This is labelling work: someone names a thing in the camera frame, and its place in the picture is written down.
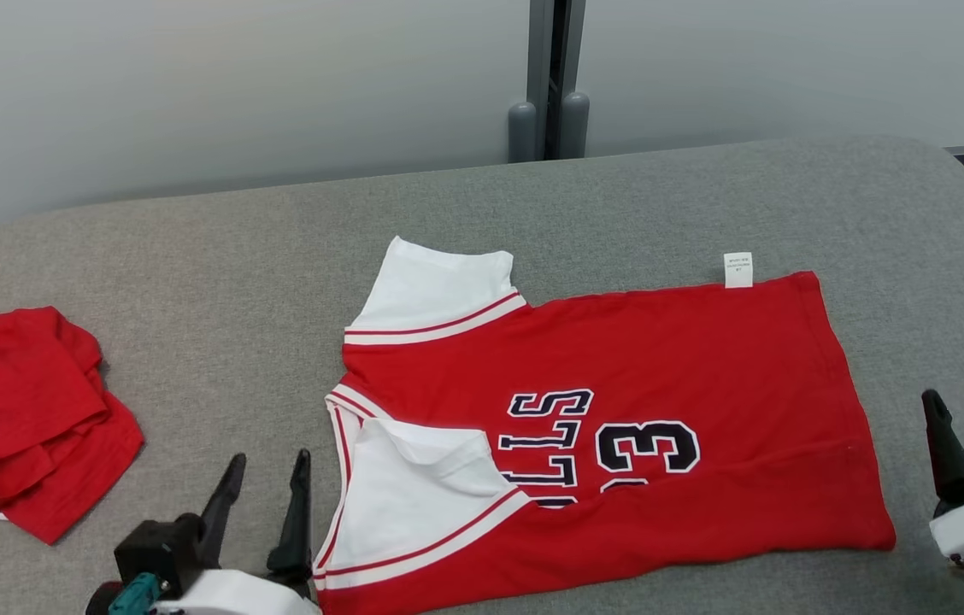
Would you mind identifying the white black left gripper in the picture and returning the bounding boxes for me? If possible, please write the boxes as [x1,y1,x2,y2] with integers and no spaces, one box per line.
[85,448,322,615]

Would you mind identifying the red shorts white panels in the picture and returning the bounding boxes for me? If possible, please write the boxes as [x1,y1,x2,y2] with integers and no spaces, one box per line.
[0,306,145,545]

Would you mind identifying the red Bulls 23 jersey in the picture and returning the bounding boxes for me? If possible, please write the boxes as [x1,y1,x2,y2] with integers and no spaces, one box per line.
[311,237,897,615]

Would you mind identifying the grey fabric sofa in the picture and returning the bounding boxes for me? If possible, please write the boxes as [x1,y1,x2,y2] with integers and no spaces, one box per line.
[0,135,964,615]

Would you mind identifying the black left cable teal plug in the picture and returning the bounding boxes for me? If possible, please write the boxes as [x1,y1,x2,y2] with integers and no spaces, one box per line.
[109,572,160,615]

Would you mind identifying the grey partition post two feet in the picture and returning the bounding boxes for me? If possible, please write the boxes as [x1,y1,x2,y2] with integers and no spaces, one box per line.
[508,0,591,163]

